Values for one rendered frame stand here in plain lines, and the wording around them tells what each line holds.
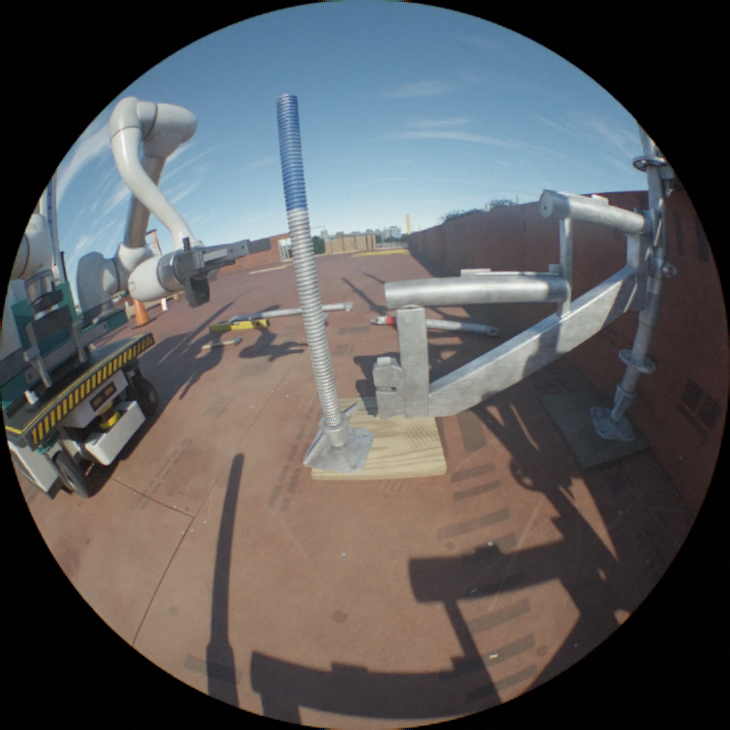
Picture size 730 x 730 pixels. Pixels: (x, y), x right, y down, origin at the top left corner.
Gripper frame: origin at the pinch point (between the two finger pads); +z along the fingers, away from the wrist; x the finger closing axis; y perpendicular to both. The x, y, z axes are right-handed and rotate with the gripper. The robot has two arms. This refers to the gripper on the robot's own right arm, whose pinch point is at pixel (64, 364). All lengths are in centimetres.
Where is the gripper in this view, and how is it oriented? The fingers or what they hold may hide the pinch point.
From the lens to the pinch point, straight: 79.4
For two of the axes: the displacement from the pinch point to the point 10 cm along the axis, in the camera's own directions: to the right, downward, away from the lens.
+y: -9.9, 1.1, 0.1
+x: 0.5, 4.6, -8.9
